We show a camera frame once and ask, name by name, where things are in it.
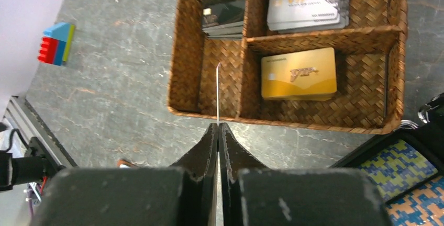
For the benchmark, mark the brown leather card holder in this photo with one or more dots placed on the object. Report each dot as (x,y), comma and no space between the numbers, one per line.
(122,163)

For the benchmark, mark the woven wicker divided basket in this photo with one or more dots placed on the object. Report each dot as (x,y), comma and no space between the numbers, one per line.
(370,64)

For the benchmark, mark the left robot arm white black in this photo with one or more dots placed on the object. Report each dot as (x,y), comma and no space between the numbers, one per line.
(38,164)

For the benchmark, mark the black card stack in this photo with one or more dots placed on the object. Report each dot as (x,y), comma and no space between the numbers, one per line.
(223,19)

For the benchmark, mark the white card stack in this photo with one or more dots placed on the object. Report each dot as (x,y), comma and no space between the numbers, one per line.
(291,16)

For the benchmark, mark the red blue toy block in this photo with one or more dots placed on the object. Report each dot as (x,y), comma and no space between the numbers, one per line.
(56,44)

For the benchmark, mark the gold credit card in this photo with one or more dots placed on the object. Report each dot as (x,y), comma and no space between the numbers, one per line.
(219,200)

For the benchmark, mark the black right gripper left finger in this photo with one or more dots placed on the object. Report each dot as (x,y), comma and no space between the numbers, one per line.
(198,199)

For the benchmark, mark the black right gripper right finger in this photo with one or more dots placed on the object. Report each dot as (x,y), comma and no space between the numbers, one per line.
(233,157)

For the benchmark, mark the tan card box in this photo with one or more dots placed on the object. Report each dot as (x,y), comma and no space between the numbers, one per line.
(305,75)

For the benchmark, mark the black poker chip case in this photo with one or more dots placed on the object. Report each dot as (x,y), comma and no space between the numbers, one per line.
(423,203)

